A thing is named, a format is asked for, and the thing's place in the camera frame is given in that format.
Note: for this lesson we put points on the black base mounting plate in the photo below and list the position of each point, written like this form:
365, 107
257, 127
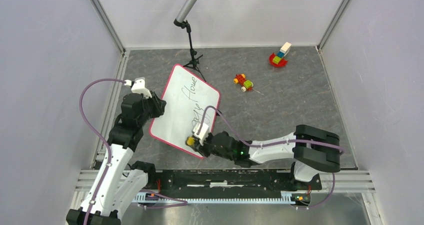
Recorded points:
228, 183

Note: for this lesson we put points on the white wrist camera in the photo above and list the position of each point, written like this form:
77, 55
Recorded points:
138, 87
201, 131

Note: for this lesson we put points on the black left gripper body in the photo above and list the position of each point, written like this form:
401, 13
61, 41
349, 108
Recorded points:
153, 107

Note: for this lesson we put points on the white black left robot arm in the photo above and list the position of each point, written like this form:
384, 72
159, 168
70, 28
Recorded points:
108, 200

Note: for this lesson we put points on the red toy brick boat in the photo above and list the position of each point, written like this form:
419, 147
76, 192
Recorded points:
278, 59

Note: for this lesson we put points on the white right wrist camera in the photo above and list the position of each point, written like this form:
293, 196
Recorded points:
201, 131

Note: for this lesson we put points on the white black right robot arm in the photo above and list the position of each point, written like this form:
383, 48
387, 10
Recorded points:
314, 150

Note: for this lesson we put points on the grey microphone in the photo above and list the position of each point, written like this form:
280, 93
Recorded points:
186, 8

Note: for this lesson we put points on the red toy brick car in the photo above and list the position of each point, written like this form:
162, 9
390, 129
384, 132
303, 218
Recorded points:
246, 85

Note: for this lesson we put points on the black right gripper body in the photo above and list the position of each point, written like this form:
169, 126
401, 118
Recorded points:
206, 149

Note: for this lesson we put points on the white slotted cable duct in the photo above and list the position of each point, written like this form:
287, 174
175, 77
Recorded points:
285, 198

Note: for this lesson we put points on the pink framed whiteboard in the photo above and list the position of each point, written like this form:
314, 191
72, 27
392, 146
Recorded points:
186, 97

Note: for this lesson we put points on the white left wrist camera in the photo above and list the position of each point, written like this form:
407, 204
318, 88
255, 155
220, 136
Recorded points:
138, 87

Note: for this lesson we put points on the black tripod microphone stand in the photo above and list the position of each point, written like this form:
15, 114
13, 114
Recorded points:
195, 61

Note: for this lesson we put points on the yellow bone shaped eraser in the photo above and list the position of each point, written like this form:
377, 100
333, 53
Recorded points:
190, 141

